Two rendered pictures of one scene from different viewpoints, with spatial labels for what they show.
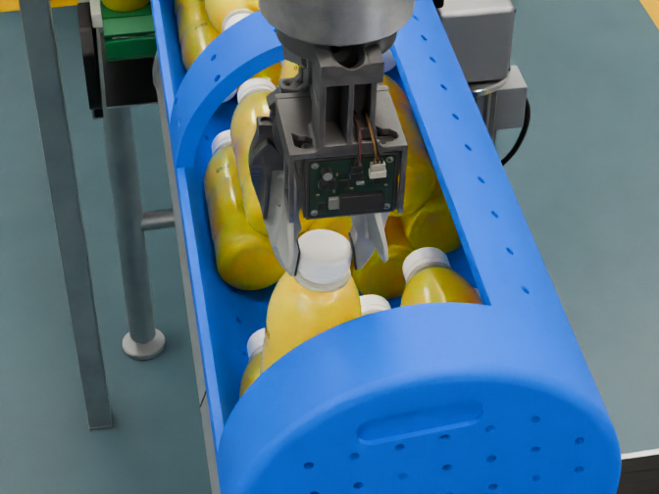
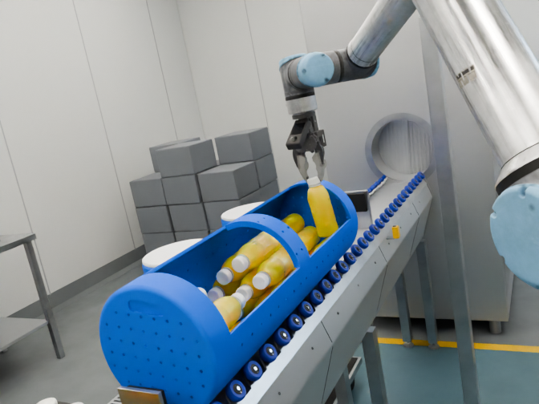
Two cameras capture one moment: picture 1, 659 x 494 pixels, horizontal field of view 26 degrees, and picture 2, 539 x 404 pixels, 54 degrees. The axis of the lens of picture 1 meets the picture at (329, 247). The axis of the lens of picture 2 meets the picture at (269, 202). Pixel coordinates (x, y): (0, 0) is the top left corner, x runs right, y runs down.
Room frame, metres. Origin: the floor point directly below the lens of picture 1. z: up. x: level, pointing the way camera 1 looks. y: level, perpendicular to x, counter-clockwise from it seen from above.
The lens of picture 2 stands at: (2.06, 0.88, 1.55)
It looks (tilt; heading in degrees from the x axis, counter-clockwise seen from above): 12 degrees down; 219
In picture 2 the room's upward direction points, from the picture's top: 11 degrees counter-clockwise
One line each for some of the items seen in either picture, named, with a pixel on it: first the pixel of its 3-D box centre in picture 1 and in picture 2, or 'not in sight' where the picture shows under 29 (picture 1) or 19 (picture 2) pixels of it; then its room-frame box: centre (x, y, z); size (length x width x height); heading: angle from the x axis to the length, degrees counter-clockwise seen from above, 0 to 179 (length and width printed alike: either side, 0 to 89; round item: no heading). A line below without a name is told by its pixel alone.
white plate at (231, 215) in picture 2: not in sight; (251, 211); (0.32, -0.62, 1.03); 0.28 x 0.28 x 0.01
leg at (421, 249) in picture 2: not in sight; (427, 295); (-0.47, -0.19, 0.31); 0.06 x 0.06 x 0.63; 10
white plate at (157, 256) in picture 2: not in sight; (180, 252); (0.84, -0.54, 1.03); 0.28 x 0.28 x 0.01
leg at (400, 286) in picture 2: not in sight; (401, 294); (-0.44, -0.32, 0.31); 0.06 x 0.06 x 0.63; 10
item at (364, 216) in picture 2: not in sight; (357, 210); (0.23, -0.14, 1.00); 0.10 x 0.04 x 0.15; 100
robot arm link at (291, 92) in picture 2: not in sight; (297, 77); (0.71, 0.00, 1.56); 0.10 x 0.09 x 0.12; 54
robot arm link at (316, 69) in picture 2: not in sight; (314, 70); (0.77, 0.09, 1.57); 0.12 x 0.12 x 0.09; 54
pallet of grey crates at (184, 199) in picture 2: not in sight; (208, 199); (-1.54, -2.75, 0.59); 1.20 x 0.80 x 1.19; 100
